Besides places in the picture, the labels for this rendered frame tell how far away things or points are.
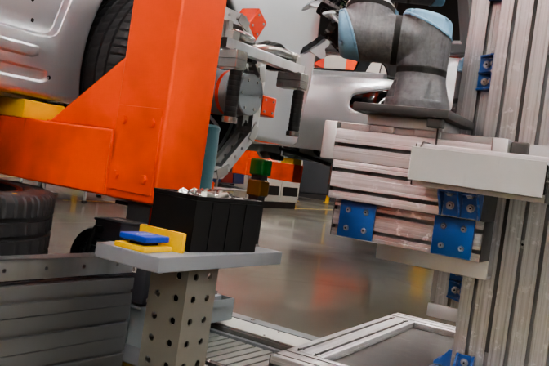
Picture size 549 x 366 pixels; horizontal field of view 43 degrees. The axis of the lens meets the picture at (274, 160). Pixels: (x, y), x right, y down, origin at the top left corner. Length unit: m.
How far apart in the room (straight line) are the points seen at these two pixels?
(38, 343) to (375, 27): 1.00
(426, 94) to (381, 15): 0.21
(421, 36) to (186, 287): 0.76
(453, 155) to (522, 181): 0.14
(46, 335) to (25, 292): 0.12
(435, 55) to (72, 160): 0.91
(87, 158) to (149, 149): 0.21
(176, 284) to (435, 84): 0.72
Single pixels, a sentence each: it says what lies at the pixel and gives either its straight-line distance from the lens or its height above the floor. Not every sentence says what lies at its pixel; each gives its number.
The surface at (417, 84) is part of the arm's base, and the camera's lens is 1.62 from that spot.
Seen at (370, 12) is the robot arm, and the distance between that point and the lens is 1.66.
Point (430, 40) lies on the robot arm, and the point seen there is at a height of 0.98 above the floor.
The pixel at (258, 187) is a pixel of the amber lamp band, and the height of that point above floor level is 0.59.
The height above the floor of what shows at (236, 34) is 0.99.
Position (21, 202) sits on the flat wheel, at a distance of 1.64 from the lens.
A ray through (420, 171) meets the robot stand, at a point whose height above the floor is 0.68.
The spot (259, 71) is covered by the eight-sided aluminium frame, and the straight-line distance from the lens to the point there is 2.42.
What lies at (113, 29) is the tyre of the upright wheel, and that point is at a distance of 2.13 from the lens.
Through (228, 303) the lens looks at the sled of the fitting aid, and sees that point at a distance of 2.50.
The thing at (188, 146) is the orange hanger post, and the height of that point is 0.66.
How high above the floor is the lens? 0.65
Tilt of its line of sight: level
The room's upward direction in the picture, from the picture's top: 8 degrees clockwise
